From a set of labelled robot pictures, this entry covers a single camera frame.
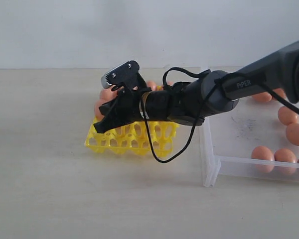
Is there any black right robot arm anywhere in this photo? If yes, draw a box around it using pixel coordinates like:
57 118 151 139
94 41 299 133

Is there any black camera cable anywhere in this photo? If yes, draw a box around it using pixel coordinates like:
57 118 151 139
139 66 299 164

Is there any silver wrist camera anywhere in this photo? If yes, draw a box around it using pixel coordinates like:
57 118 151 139
101 60 140 91

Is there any clear plastic bin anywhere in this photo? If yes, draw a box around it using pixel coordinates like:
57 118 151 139
198 97 299 187

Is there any yellow plastic egg tray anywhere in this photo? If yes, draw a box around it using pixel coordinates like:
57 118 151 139
84 117 179 158

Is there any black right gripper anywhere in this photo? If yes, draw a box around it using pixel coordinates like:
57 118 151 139
93 74 150 133

